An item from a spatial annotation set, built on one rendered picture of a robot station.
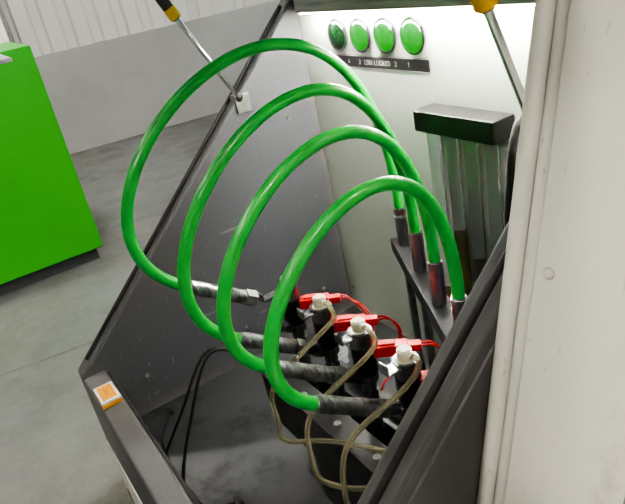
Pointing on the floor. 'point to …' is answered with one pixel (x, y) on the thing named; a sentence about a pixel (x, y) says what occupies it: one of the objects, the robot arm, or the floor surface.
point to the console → (574, 265)
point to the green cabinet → (25, 184)
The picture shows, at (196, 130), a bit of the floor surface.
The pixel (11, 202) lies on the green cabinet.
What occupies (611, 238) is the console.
